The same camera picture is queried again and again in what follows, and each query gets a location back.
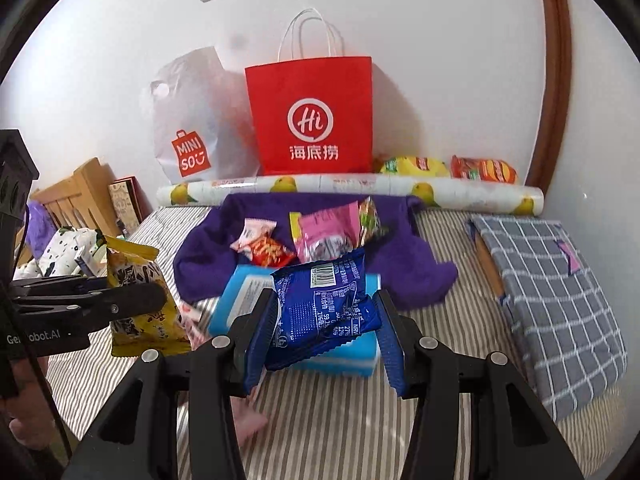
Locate yellow triangular snack packet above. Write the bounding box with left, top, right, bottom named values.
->
left=105, top=236, right=191, bottom=358

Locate small pink candy packet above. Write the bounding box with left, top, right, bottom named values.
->
left=231, top=398, right=268, bottom=446

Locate pale pink small packet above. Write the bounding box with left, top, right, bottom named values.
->
left=230, top=218, right=277, bottom=252

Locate blue snack packet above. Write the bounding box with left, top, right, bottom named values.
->
left=266, top=248, right=381, bottom=370

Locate green triangular snack packet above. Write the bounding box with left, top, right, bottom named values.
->
left=358, top=196, right=387, bottom=247

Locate pink yellow snack bag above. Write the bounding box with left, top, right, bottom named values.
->
left=288, top=202, right=360, bottom=263

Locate pink panda snack bag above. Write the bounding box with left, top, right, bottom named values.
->
left=178, top=302, right=210, bottom=350

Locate red small snack packet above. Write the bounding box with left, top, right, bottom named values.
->
left=247, top=235, right=296, bottom=269

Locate person left hand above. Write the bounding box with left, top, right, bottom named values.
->
left=1, top=360, right=56, bottom=451

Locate black white spotted cloth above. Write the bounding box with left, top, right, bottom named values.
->
left=13, top=228, right=103, bottom=280

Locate purple plush item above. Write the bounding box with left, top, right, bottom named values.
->
left=26, top=200, right=58, bottom=259

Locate wooden headboard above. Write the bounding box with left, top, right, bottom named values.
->
left=28, top=157, right=122, bottom=237

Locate patterned book box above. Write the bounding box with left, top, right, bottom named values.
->
left=107, top=176, right=146, bottom=236

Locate grey checked folded cloth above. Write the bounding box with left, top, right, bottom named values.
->
left=468, top=214, right=628, bottom=422

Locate blue tissue box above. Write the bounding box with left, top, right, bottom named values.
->
left=198, top=264, right=380, bottom=377

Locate purple towel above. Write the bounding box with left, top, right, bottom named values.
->
left=172, top=193, right=458, bottom=310

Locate white plastic Miniso bag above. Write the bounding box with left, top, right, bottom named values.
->
left=140, top=47, right=260, bottom=184

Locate rolled pear-print tablecloth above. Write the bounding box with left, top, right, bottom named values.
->
left=156, top=174, right=544, bottom=216

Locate orange chips bag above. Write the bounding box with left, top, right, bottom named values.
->
left=450, top=155, right=518, bottom=184

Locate yellow chips bag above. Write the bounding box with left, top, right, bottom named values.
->
left=378, top=156, right=450, bottom=178

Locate red paper shopping bag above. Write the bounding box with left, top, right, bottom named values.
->
left=245, top=29, right=373, bottom=176

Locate brown door frame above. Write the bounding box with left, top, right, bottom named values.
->
left=526, top=0, right=573, bottom=193

